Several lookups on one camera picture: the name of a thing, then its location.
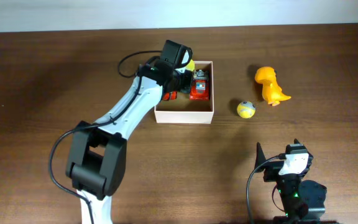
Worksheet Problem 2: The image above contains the white cardboard box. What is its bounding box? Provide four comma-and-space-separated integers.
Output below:
154, 61, 214, 124

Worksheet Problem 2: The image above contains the small red toy car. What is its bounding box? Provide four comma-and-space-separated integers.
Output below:
162, 91, 177, 101

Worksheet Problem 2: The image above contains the red toy fire truck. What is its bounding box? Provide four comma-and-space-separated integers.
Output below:
189, 70, 209, 101

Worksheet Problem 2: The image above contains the yellow grey ball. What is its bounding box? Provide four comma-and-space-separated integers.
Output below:
237, 101, 256, 119

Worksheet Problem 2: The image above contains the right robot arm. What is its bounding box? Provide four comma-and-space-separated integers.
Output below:
255, 139, 327, 223

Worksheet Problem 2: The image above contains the yellow wooden rattle drum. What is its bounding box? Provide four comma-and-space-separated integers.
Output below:
185, 60, 195, 72

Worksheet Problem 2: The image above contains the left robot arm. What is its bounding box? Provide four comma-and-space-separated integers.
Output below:
65, 40, 193, 223

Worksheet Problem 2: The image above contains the orange toy dinosaur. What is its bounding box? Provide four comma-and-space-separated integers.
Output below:
255, 67, 291, 106

